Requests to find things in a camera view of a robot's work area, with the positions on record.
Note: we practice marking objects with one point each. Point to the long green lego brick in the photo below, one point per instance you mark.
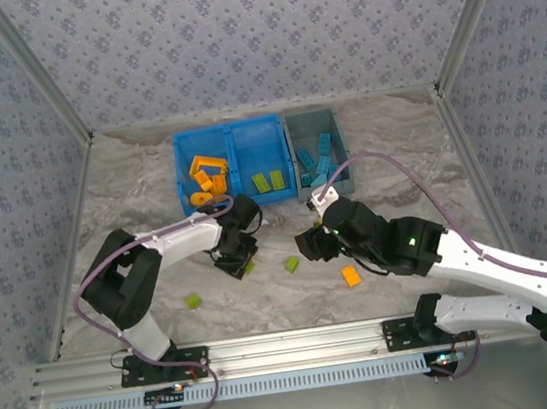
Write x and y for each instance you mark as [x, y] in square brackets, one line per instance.
[261, 182]

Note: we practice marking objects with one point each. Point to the small blue lego brick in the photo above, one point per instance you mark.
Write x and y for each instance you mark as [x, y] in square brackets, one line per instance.
[306, 178]

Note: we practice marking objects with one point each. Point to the orange lego frame piece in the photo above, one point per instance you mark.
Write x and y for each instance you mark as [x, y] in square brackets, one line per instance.
[207, 161]

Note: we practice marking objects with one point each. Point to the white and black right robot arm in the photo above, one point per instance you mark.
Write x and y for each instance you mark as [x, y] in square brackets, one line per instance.
[484, 313]

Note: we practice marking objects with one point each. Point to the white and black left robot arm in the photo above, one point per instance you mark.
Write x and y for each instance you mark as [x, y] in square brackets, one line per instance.
[124, 295]

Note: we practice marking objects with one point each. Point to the small green lego brick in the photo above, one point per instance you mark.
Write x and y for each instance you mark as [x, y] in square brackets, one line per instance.
[292, 264]
[194, 301]

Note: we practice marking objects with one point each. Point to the blue sloped lego piece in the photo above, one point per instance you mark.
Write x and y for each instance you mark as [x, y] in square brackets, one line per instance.
[320, 180]

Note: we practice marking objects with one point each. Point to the grey plastic bin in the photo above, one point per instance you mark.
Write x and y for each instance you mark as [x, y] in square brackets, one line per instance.
[304, 130]

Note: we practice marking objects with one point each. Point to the small black controller board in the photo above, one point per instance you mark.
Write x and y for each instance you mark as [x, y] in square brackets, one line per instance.
[165, 396]
[445, 361]

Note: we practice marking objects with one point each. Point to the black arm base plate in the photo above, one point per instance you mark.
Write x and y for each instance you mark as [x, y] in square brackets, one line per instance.
[193, 358]
[401, 334]

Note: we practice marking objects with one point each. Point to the aluminium mounting rail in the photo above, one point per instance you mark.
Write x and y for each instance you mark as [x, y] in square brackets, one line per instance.
[292, 345]

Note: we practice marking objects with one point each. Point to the aluminium side rail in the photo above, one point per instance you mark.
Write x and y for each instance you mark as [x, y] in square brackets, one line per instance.
[470, 163]
[71, 216]

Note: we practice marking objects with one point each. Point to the aluminium frame post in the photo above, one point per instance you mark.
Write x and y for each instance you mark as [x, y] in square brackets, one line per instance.
[39, 74]
[472, 12]

